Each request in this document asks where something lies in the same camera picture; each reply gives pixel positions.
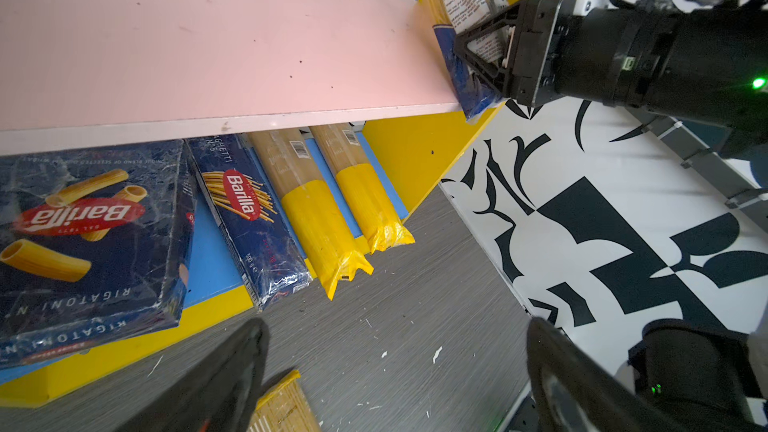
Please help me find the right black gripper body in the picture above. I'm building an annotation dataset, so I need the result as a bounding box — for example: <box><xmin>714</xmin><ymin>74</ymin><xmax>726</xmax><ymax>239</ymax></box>
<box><xmin>503</xmin><ymin>0</ymin><xmax>681</xmax><ymax>108</ymax></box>

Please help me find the plain yellow spaghetti bag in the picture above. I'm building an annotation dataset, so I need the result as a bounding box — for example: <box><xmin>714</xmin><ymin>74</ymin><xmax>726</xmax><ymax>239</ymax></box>
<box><xmin>247</xmin><ymin>129</ymin><xmax>373</xmax><ymax>300</ymax></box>

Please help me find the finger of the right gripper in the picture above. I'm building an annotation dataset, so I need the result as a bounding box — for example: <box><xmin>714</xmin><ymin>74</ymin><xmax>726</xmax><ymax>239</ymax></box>
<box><xmin>452</xmin><ymin>2</ymin><xmax>520</xmax><ymax>97</ymax></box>

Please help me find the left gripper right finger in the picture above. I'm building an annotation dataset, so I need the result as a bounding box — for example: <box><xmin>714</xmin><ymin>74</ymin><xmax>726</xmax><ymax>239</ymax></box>
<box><xmin>526</xmin><ymin>317</ymin><xmax>683</xmax><ymax>431</ymax></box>

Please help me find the blue Barilla pasta box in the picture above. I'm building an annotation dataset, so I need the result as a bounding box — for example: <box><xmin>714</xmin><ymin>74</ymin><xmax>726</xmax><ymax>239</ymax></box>
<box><xmin>1</xmin><ymin>140</ymin><xmax>196</xmax><ymax>369</ymax></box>

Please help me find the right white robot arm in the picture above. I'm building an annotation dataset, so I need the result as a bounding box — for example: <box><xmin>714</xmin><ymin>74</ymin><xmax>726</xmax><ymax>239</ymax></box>
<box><xmin>454</xmin><ymin>0</ymin><xmax>767</xmax><ymax>431</ymax></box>

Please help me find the yellow wooden shelf unit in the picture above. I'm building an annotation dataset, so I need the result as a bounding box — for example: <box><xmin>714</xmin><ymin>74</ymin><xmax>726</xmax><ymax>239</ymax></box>
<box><xmin>0</xmin><ymin>0</ymin><xmax>568</xmax><ymax>409</ymax></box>

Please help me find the blue Barilla spaghetti bag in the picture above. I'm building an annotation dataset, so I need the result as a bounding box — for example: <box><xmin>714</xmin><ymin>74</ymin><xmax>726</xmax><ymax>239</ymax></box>
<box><xmin>185</xmin><ymin>134</ymin><xmax>312</xmax><ymax>311</ymax></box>

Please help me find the clear blue label noodle pack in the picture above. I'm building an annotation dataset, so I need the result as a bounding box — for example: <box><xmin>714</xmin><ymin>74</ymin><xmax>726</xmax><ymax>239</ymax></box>
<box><xmin>420</xmin><ymin>0</ymin><xmax>508</xmax><ymax>123</ymax></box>

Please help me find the yellow spaghetti bag with barcode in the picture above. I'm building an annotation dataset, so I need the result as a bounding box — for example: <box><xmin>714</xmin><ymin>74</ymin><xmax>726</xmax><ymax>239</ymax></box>
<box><xmin>310</xmin><ymin>124</ymin><xmax>415</xmax><ymax>252</ymax></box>

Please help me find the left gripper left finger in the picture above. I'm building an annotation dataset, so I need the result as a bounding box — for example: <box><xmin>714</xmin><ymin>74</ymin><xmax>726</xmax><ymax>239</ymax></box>
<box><xmin>118</xmin><ymin>318</ymin><xmax>269</xmax><ymax>431</ymax></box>

